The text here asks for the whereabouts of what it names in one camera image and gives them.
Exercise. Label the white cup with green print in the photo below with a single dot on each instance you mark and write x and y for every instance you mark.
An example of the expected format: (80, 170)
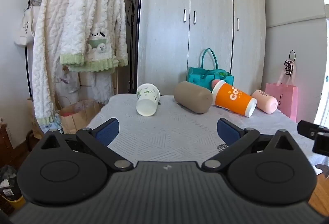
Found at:
(147, 100)

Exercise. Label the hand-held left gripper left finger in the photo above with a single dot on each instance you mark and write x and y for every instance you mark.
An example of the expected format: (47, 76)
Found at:
(108, 131)

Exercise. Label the pink paper bag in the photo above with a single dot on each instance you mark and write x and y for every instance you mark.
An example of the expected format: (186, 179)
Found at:
(286, 100)

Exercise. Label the orange cup with white lid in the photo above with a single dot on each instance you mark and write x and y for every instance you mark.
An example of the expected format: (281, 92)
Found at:
(231, 100)

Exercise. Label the white pajama with green trim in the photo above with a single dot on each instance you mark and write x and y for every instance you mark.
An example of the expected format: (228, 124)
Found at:
(95, 23)

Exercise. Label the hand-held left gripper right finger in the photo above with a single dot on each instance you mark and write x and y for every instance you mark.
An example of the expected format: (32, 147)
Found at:
(227, 131)

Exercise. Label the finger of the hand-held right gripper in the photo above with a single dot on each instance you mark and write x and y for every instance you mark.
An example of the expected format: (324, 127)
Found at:
(308, 129)
(322, 144)

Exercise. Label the black clothes rack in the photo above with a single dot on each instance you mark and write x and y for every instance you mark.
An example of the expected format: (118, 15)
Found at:
(28, 67)

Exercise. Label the white canvas tote bag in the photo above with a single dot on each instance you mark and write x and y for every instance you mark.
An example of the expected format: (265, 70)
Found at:
(24, 28)

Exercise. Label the grey wooden wardrobe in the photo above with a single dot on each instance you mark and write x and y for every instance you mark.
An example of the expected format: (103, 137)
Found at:
(205, 21)

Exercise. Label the teal tote bag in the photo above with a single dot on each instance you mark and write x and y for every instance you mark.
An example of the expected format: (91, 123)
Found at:
(205, 77)

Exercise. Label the black tripod stand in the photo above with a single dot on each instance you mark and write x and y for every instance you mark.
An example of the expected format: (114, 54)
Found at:
(133, 33)

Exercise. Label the yellow bin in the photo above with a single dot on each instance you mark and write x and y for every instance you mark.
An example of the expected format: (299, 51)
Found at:
(12, 202)

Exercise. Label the pink cup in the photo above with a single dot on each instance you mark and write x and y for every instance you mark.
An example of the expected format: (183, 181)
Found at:
(266, 102)

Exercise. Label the brown paper bag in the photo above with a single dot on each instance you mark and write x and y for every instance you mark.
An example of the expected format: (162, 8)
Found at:
(77, 117)

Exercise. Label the white fluffy robe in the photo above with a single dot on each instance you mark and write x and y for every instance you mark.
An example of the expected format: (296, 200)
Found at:
(47, 59)

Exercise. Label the taupe cup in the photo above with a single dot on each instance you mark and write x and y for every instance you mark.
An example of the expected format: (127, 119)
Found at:
(192, 97)

